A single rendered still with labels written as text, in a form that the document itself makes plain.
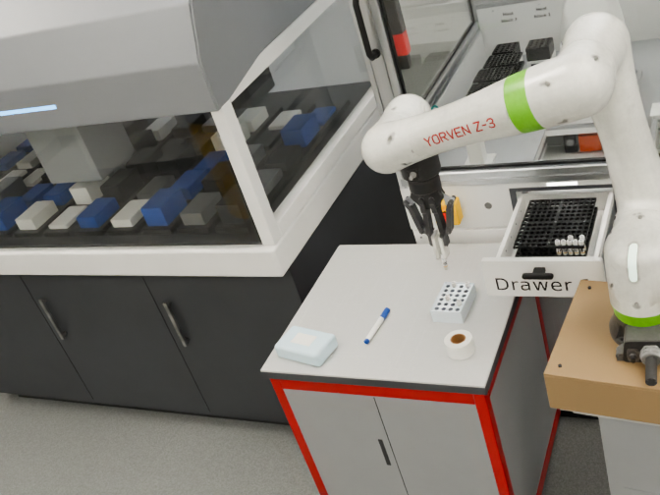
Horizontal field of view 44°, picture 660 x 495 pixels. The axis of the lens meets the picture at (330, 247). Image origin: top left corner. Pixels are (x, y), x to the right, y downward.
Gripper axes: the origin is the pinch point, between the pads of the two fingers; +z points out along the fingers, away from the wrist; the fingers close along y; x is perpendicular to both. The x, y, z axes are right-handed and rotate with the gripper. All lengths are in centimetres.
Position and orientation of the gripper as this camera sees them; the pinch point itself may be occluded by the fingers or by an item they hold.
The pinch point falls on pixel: (440, 245)
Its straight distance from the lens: 201.8
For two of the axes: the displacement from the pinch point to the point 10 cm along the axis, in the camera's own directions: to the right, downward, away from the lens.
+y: 8.7, 0.1, -4.9
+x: 4.1, -5.8, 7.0
